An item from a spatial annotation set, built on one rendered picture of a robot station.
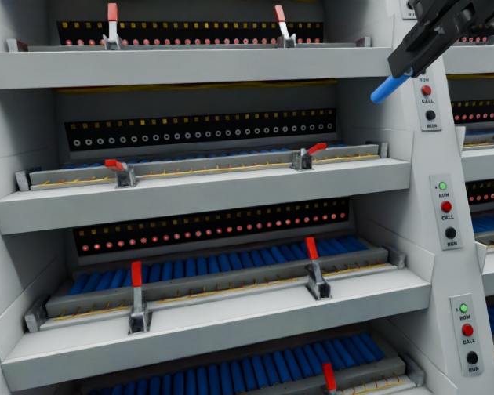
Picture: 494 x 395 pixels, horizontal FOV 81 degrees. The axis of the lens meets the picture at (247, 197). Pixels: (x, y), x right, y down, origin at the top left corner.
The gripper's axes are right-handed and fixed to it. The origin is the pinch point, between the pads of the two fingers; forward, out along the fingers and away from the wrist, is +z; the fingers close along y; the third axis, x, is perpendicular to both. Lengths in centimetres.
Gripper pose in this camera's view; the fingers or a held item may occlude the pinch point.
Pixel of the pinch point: (422, 47)
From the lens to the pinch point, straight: 41.6
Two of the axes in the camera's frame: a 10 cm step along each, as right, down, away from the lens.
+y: -9.8, 1.0, -1.8
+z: -1.5, 2.5, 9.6
